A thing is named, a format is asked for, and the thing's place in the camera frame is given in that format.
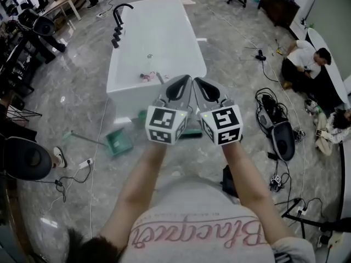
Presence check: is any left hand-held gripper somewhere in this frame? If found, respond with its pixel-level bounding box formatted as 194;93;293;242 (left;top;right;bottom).
145;75;193;146

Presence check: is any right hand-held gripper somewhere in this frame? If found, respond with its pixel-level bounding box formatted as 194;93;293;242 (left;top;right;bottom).
193;77;244;147

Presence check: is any green broom with metal handle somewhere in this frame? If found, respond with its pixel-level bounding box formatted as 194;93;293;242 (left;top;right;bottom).
155;71;203;140

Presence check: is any person's right forearm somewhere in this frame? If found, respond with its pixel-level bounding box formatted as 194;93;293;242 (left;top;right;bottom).
220;142;296;246

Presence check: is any person's left forearm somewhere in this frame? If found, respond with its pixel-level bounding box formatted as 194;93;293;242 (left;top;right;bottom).
100;144;168;243

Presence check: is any black metal stand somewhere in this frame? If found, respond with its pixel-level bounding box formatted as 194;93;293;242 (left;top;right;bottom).
281;197;351;239

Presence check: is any black bathtub faucet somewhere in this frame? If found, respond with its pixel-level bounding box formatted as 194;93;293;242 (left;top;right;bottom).
111;3;134;49

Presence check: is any black box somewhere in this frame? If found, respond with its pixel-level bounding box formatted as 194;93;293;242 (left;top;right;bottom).
220;164;239;199

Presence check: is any dark wooden cabinet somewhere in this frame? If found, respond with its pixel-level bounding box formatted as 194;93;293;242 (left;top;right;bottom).
259;0;301;28

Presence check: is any small black gripper device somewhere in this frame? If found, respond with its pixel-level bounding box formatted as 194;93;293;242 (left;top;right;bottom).
270;175;285;193

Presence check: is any black and white bathtub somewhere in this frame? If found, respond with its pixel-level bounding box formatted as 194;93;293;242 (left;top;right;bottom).
305;27;350;112

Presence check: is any person's grey t-shirt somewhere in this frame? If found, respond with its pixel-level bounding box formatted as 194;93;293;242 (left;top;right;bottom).
120;175;316;263

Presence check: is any wooden table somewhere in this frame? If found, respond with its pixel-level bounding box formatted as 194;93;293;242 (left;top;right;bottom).
41;0;91;21

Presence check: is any black cable bundle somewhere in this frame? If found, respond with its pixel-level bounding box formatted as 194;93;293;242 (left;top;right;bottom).
254;88;288;123

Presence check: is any green long-handled dustpan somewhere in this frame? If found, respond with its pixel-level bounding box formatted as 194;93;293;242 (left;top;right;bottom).
61;127;134;158

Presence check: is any black adapter cable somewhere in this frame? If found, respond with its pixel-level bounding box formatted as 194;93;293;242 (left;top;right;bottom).
54;162;93;203

